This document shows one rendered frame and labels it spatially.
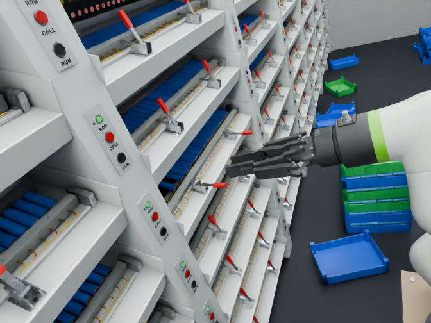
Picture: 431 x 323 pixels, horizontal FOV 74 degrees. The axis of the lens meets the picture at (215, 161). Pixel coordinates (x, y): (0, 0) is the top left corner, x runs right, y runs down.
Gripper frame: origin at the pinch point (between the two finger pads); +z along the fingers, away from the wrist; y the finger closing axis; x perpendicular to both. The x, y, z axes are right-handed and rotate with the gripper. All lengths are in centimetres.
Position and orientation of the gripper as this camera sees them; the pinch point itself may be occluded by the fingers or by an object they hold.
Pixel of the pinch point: (243, 164)
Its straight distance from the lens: 64.9
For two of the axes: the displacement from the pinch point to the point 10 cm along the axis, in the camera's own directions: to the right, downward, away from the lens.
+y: -3.4, 5.9, -7.3
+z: -8.2, 1.9, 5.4
